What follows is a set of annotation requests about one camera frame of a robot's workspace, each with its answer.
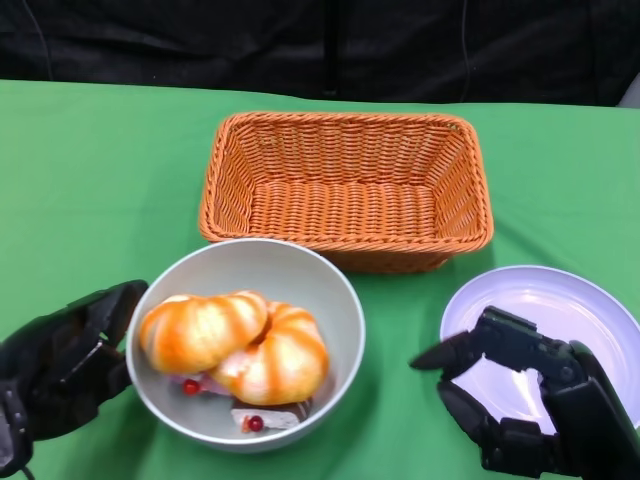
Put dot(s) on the black backdrop curtain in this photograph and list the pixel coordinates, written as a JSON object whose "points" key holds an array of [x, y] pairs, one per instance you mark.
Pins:
{"points": [[200, 45]]}

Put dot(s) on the glazed orange bread roll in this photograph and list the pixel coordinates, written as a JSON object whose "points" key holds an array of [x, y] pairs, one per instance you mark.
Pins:
{"points": [[285, 360], [200, 330]]}

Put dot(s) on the pale grey-green bowl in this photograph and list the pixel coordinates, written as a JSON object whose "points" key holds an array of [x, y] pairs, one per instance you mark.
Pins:
{"points": [[260, 270]]}

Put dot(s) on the magenta pink cake slice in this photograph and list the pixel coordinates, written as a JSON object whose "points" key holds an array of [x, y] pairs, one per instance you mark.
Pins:
{"points": [[197, 385]]}

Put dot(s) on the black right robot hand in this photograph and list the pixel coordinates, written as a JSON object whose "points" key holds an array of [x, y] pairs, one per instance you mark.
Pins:
{"points": [[590, 415]]}

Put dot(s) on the white object beside curtain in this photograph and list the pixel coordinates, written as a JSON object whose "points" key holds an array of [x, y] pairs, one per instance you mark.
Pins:
{"points": [[631, 95]]}

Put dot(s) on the orange wicker basket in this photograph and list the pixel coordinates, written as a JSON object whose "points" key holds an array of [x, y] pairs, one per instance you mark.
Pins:
{"points": [[345, 210]]}

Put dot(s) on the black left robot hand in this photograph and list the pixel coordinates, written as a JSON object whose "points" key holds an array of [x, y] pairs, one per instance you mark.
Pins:
{"points": [[60, 360]]}

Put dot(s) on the lilac plate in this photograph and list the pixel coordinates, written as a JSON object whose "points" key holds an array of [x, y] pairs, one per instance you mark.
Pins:
{"points": [[540, 295]]}

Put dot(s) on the chocolate brown cake slice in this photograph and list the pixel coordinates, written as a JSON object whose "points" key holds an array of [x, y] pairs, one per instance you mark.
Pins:
{"points": [[280, 417]]}

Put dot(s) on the green tablecloth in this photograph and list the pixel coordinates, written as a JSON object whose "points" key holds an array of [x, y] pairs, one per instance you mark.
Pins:
{"points": [[100, 165]]}

